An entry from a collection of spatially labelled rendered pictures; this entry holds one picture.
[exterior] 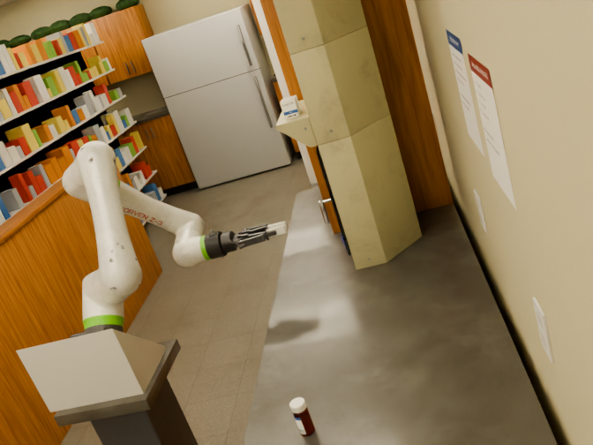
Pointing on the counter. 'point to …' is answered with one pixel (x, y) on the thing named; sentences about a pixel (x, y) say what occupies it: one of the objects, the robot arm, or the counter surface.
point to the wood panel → (422, 161)
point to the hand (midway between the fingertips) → (277, 229)
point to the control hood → (298, 127)
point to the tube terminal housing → (358, 147)
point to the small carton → (290, 107)
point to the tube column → (317, 21)
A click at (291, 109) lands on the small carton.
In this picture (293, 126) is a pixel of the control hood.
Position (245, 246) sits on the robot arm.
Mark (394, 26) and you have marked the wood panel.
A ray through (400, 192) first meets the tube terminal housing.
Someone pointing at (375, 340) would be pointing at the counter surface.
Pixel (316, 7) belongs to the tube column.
